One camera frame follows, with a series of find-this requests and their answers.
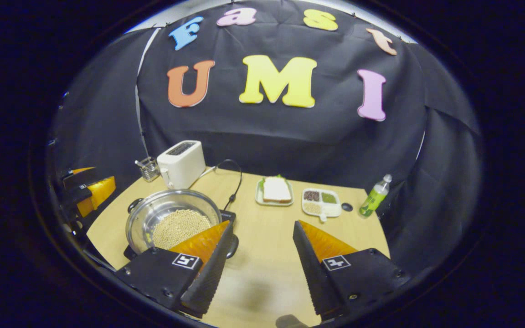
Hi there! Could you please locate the stainless steel pot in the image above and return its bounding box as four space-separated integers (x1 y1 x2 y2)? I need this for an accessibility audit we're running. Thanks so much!
126 190 239 259

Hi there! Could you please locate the pile of soybeans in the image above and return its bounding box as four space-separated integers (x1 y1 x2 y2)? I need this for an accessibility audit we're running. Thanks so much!
152 209 213 250

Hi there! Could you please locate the black power cable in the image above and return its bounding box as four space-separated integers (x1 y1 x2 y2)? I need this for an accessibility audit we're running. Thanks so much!
206 159 243 212

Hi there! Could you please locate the green tea bottle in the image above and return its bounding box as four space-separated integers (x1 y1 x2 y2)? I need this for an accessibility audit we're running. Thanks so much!
359 174 393 218

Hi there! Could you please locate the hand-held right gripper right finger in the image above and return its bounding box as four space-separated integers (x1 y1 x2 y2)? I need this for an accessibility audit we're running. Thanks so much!
293 220 411 321

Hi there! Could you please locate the white divided dish with beans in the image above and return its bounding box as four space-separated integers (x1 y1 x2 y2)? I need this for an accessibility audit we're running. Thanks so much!
301 188 342 223

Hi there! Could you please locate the white toaster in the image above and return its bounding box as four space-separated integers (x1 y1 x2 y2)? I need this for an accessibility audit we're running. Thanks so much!
157 140 206 190

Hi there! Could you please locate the black induction cooktop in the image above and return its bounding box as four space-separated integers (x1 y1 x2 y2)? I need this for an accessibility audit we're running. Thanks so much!
123 210 237 262

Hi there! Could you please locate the white rectangular plate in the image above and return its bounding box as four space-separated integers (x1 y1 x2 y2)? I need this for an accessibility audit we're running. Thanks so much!
255 177 295 207

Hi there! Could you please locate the sandwich with lettuce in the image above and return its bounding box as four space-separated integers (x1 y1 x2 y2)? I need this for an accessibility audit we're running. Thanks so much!
259 175 293 204

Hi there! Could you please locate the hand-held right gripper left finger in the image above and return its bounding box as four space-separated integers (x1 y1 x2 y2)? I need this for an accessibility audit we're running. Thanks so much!
116 220 235 318

